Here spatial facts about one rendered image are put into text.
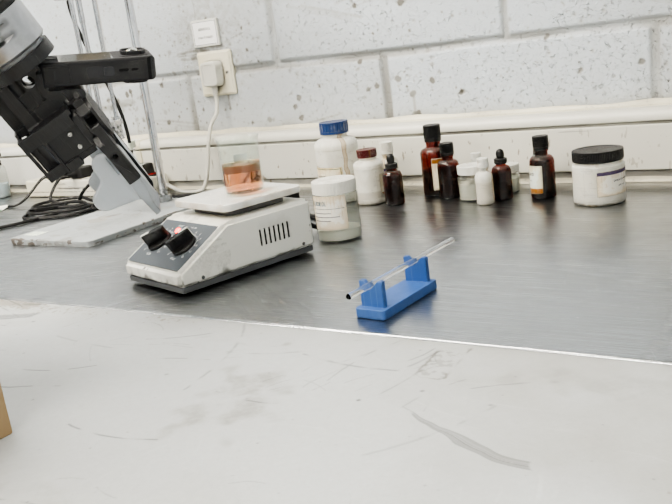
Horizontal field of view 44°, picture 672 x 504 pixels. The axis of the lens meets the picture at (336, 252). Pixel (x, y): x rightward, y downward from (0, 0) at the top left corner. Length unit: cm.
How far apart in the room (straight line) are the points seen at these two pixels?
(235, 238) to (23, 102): 27
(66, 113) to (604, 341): 55
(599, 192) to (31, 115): 70
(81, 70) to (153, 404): 37
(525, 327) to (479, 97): 72
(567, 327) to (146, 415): 35
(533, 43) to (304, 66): 43
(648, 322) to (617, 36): 66
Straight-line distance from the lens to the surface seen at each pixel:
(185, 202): 104
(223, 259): 96
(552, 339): 70
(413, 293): 81
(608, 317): 74
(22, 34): 86
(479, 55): 138
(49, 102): 89
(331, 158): 132
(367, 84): 148
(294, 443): 57
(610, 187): 114
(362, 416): 59
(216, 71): 164
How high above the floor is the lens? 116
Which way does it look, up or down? 14 degrees down
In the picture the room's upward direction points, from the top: 8 degrees counter-clockwise
